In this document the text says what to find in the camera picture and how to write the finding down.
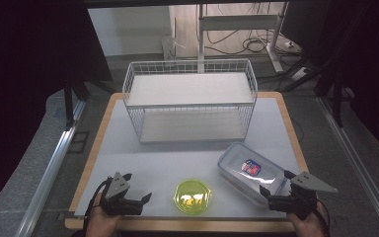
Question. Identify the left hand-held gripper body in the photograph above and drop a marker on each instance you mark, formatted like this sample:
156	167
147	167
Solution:
116	189

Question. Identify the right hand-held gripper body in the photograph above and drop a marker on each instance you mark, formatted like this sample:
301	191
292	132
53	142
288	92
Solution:
301	192

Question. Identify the clear plastic container blue rim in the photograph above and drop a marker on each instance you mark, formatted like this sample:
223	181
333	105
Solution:
250	169

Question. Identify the green translucent plastic container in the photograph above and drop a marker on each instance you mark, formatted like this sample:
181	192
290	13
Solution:
192	197

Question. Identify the person's left hand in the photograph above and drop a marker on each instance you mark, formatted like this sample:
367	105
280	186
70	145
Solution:
101	219

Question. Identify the person's right hand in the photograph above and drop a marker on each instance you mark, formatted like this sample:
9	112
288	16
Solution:
304	227

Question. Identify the black tripod stand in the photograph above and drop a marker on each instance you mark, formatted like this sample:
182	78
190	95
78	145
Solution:
69	105
337	98

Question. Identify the white power strip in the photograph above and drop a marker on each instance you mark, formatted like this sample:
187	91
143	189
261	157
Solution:
300	74

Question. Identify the black curtain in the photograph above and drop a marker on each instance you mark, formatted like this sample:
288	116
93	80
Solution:
368	59
29	65

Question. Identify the aluminium rail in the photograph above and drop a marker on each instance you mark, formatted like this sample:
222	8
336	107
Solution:
358	164
47	177

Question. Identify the white metal stand frame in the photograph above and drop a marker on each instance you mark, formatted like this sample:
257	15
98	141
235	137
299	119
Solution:
240	22

